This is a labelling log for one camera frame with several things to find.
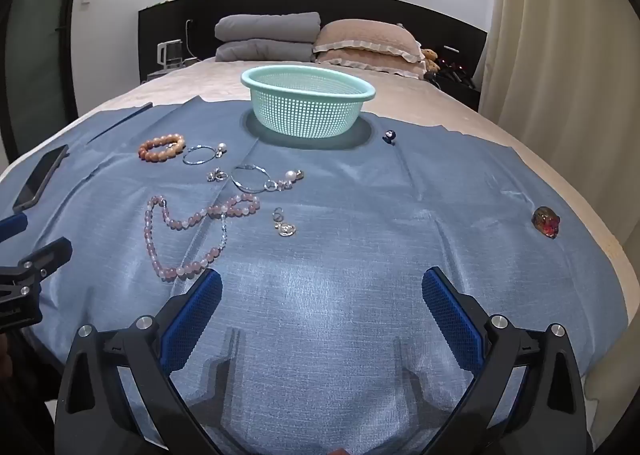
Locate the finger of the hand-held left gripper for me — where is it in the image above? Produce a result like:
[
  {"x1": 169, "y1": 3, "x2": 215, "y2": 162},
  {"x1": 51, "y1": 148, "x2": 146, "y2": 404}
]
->
[
  {"x1": 0, "y1": 236, "x2": 73, "y2": 332},
  {"x1": 0, "y1": 212, "x2": 28, "y2": 242}
]

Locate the black headboard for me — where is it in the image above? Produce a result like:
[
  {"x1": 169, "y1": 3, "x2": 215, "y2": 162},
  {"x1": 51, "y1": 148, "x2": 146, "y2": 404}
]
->
[{"x1": 137, "y1": 0, "x2": 488, "y2": 111}]

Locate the cream curtain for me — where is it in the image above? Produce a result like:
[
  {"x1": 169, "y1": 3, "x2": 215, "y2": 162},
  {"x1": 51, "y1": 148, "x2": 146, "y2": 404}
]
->
[{"x1": 480, "y1": 0, "x2": 640, "y2": 256}]

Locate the dark framed glass door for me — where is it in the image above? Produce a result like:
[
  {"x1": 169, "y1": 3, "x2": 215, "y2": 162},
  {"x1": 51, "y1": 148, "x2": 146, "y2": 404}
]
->
[{"x1": 0, "y1": 0, "x2": 88, "y2": 156}]

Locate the pink frilled pillow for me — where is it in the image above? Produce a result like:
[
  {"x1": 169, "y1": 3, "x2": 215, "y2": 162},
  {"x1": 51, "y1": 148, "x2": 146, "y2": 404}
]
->
[
  {"x1": 314, "y1": 19, "x2": 423, "y2": 60},
  {"x1": 314, "y1": 49, "x2": 431, "y2": 78}
]

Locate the black nightstand with clutter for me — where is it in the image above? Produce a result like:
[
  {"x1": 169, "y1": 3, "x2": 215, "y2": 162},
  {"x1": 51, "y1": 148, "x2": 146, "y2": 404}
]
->
[{"x1": 427, "y1": 42, "x2": 483, "y2": 108}]

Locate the teal plastic mesh basket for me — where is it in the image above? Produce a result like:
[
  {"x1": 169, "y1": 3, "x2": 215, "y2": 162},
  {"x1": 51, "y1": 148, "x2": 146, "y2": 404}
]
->
[{"x1": 240, "y1": 65, "x2": 376, "y2": 140}]

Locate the white bedside appliance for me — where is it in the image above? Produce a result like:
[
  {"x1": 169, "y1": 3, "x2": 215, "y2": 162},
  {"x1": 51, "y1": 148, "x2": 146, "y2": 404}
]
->
[{"x1": 156, "y1": 39, "x2": 183, "y2": 70}]

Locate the blue cloth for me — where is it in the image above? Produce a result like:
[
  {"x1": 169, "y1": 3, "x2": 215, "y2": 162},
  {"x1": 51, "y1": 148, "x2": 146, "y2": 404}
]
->
[{"x1": 0, "y1": 102, "x2": 628, "y2": 455}]

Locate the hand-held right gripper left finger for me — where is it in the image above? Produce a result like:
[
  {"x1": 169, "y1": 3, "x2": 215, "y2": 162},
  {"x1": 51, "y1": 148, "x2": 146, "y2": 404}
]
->
[{"x1": 54, "y1": 267, "x2": 223, "y2": 455}]

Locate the orange bead bracelet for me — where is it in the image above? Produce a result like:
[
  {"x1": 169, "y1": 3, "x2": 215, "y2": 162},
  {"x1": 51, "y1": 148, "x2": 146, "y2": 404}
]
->
[{"x1": 138, "y1": 134, "x2": 186, "y2": 161}]

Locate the red amber stone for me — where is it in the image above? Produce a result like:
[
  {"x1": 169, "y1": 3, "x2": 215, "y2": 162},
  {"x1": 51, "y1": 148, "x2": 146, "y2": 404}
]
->
[{"x1": 531, "y1": 206, "x2": 561, "y2": 239}]

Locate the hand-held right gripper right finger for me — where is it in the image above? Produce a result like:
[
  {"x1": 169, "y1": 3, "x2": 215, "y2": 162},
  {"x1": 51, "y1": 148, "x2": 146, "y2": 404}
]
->
[{"x1": 421, "y1": 266, "x2": 588, "y2": 455}]

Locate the pink bead necklace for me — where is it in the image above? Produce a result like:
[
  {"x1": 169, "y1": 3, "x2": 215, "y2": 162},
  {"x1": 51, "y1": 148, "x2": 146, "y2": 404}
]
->
[{"x1": 145, "y1": 192, "x2": 261, "y2": 282}]

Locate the black smartphone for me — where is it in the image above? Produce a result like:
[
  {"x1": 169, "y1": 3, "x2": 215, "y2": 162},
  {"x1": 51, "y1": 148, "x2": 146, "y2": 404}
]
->
[{"x1": 12, "y1": 144, "x2": 69, "y2": 214}]

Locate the silver hoop with pearl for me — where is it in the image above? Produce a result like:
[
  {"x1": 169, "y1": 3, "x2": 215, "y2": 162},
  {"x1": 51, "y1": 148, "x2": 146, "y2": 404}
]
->
[{"x1": 182, "y1": 142, "x2": 228, "y2": 166}]

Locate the silver pendant charm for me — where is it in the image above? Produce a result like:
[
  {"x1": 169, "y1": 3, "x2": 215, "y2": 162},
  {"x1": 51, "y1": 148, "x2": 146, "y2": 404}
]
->
[{"x1": 271, "y1": 206, "x2": 297, "y2": 237}]

